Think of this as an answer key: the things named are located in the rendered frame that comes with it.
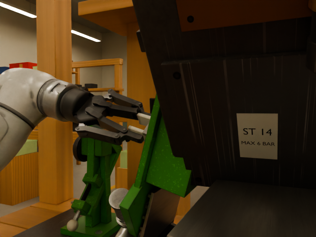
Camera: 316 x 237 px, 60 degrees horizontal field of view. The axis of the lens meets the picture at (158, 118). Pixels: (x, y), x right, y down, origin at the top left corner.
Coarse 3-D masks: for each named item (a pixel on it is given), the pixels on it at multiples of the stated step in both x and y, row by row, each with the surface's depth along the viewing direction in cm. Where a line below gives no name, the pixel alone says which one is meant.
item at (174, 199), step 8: (152, 192) 46; (160, 192) 49; (168, 192) 53; (152, 200) 46; (160, 200) 50; (168, 200) 55; (176, 200) 61; (152, 208) 47; (160, 208) 51; (168, 208) 56; (176, 208) 63; (144, 216) 47; (152, 216) 48; (160, 216) 53; (168, 216) 58; (144, 224) 47; (152, 224) 50; (160, 224) 54; (168, 224) 60; (144, 232) 47; (152, 232) 51; (160, 232) 56
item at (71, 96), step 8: (64, 96) 58; (72, 96) 58; (80, 96) 58; (88, 96) 60; (96, 96) 61; (64, 104) 58; (72, 104) 57; (80, 104) 59; (88, 104) 60; (64, 112) 58; (72, 112) 58; (80, 112) 58; (104, 112) 58; (72, 120) 59; (80, 120) 57; (88, 120) 57; (96, 120) 57
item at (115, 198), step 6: (114, 192) 46; (120, 192) 46; (126, 192) 46; (114, 198) 45; (120, 198) 45; (114, 204) 44; (114, 210) 46; (120, 210) 44; (120, 216) 47; (120, 222) 49
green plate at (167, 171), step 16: (160, 112) 42; (160, 128) 43; (144, 144) 43; (160, 144) 43; (144, 160) 43; (160, 160) 43; (176, 160) 42; (144, 176) 44; (160, 176) 43; (176, 176) 42; (144, 192) 46; (176, 192) 42
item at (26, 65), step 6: (12, 66) 612; (18, 66) 603; (24, 66) 595; (30, 66) 595; (36, 66) 583; (0, 72) 627; (72, 72) 577; (78, 72) 590; (78, 78) 591; (78, 84) 591; (36, 126) 585; (78, 162) 597
